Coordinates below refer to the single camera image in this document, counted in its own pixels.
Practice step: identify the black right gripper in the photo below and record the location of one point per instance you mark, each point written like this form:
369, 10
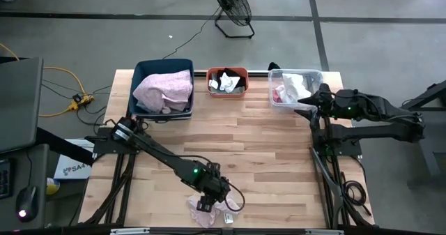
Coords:
336, 106

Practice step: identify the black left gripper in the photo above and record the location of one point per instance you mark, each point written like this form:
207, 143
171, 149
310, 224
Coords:
214, 184

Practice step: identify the pale pink garment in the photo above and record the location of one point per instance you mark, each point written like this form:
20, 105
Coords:
205, 219

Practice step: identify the white garment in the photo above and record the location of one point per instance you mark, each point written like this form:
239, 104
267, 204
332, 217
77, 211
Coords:
285, 97

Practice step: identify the hot pink shirt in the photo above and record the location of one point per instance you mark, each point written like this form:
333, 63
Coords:
276, 93

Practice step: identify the black cloth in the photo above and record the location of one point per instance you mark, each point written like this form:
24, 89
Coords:
240, 76

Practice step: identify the white sock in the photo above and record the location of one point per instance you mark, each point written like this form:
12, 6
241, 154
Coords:
230, 83

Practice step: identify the sage green cloth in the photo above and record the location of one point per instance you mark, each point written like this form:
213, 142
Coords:
226, 91

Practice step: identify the light pink patterned towel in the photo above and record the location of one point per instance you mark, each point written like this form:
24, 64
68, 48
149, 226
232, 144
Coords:
163, 88

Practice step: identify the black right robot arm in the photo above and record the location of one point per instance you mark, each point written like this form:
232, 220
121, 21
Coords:
383, 130

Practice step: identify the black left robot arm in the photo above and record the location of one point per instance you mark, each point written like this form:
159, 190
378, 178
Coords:
163, 155

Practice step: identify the white paper tag with writing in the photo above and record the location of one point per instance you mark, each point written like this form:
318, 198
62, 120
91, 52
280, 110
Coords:
229, 217

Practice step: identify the clear plastic bin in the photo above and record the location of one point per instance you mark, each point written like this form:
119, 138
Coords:
313, 78

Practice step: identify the orange plastic bin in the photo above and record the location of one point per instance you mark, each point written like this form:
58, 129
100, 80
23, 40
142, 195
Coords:
226, 96

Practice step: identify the black floor fan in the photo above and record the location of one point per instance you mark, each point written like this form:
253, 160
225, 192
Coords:
231, 1

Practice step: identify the black metal stand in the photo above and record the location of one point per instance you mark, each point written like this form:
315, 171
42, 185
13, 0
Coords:
435, 158

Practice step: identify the white cardboard box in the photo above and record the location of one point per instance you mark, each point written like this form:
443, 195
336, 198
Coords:
71, 168

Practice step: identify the blue plastic bin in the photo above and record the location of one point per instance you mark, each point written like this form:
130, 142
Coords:
153, 66

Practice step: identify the black diagonal desk bar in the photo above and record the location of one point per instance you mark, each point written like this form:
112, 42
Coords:
62, 146

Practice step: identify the dark grey desk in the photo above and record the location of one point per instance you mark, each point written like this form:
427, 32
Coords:
40, 165

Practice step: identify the black computer mouse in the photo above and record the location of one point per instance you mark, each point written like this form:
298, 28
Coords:
26, 203

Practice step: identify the black keyboard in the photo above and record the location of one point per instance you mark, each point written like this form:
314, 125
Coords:
5, 179

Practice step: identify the grey monitor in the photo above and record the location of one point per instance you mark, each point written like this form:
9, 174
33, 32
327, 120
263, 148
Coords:
19, 102

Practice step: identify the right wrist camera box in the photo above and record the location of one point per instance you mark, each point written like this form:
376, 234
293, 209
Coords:
330, 92

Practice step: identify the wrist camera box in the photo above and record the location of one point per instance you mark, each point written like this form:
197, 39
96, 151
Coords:
330, 92
214, 170

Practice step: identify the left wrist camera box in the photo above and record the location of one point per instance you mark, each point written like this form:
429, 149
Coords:
214, 170

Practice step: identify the small black mount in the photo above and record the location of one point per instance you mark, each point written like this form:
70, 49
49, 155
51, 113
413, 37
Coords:
273, 66

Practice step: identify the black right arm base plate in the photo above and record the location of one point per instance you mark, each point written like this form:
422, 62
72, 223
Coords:
348, 150

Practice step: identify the black metal frame struts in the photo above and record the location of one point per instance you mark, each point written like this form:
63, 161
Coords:
329, 180
122, 193

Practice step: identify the silver bracket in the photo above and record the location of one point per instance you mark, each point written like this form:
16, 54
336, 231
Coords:
324, 232
129, 231

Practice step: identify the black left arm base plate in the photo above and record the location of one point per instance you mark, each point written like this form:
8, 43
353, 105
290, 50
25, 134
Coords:
104, 146

